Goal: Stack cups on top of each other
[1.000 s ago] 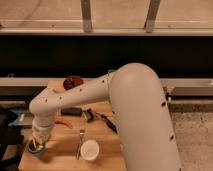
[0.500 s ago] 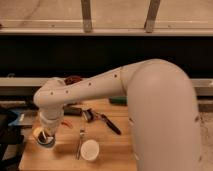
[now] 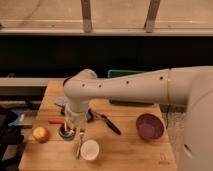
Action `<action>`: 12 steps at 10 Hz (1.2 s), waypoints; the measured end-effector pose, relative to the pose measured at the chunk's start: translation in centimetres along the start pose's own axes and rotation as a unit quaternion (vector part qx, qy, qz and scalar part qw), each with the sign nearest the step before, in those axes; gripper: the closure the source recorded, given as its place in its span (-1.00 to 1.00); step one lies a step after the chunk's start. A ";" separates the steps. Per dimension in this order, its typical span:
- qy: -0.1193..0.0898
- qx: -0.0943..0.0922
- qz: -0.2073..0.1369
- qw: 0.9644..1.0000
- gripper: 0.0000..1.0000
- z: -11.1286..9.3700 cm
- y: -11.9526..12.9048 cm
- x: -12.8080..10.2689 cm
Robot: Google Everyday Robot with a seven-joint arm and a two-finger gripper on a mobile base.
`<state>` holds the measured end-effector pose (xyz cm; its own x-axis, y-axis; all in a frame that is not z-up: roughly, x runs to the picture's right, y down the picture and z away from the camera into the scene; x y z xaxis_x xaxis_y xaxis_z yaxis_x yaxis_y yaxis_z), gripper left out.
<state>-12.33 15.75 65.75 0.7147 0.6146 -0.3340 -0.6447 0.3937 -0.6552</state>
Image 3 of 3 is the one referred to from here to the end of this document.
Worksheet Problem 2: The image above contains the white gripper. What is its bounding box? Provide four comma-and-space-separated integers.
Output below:
64, 104, 87, 133

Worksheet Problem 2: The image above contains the blue plastic cup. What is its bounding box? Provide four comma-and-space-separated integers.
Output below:
58, 125, 76, 141

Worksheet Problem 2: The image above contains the silver metal cup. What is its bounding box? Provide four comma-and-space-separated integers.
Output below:
59, 124, 76, 138

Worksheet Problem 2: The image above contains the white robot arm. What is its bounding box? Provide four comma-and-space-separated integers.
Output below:
63, 66, 213, 171

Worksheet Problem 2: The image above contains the silver fork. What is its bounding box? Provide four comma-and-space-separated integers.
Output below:
76, 129, 85, 160

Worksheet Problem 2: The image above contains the crumpled blue-grey cloth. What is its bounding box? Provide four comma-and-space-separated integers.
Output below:
54, 96, 68, 107

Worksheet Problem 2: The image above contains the red-yellow apple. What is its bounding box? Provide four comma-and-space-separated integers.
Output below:
32, 126, 49, 143

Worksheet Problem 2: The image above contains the white plastic cup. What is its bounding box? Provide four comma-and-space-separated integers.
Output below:
80, 139, 100, 162

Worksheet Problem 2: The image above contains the dark red bowl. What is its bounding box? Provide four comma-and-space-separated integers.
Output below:
63, 77, 72, 86

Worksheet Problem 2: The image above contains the black bag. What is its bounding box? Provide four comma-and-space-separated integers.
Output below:
0, 107, 24, 171

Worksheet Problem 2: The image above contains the green plastic tray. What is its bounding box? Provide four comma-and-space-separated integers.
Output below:
107, 69, 156, 108

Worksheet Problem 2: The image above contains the purple bowl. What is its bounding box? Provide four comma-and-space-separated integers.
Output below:
136, 113, 164, 140

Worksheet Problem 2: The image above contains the black-handled peeler tool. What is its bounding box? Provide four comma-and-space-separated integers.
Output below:
86, 109, 121, 135

